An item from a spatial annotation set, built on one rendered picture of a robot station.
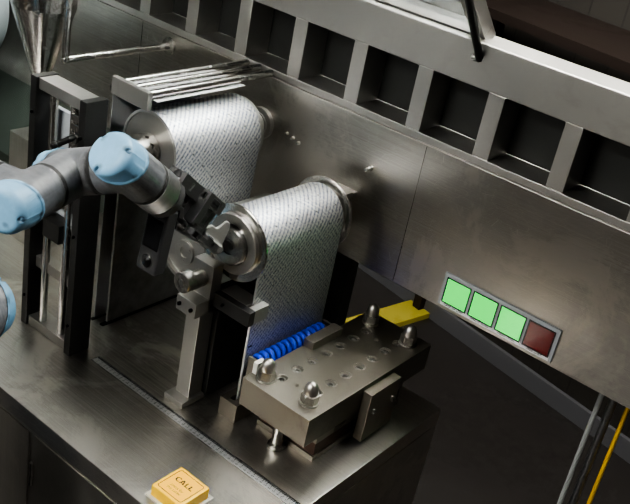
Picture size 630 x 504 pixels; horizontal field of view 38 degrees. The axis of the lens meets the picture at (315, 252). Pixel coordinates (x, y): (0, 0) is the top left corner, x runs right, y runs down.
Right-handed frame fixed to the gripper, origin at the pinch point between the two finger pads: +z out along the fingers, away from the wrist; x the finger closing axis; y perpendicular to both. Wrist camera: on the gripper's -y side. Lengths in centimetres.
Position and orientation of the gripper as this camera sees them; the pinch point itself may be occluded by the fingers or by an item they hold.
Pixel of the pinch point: (211, 249)
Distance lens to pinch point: 166.4
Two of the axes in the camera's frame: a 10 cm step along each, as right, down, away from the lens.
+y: 5.4, -8.4, 1.2
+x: -7.6, -4.2, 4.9
